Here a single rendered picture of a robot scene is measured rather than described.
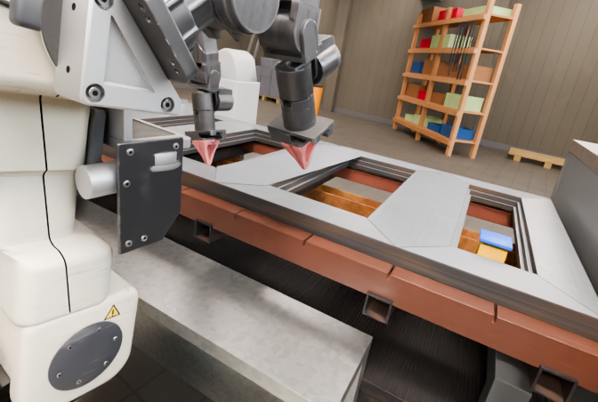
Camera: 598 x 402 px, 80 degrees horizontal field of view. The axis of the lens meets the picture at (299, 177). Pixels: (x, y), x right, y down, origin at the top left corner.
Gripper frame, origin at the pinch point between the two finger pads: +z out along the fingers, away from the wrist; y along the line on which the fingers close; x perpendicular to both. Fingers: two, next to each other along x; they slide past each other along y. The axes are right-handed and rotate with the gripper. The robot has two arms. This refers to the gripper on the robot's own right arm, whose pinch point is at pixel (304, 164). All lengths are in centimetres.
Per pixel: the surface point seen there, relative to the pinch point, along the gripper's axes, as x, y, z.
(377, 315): 7.2, -19.1, 25.6
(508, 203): -61, -33, 46
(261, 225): 6.3, 9.5, 16.0
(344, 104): -701, 406, 420
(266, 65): -645, 611, 319
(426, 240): -9.4, -21.9, 18.7
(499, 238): -18.3, -34.0, 20.1
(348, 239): -0.3, -8.7, 16.9
